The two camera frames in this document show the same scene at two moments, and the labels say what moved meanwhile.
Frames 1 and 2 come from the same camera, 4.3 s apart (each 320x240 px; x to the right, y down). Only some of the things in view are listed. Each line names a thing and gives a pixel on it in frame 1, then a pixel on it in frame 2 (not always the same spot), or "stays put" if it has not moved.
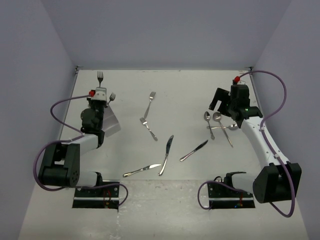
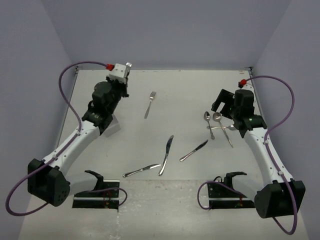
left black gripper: [90, 101] → [124, 85]
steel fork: [145, 122] → [128, 65]
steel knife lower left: [130, 173] stays put
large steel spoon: [217, 116] stays put
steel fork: [151, 96] stays put
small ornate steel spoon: [207, 116] stays put
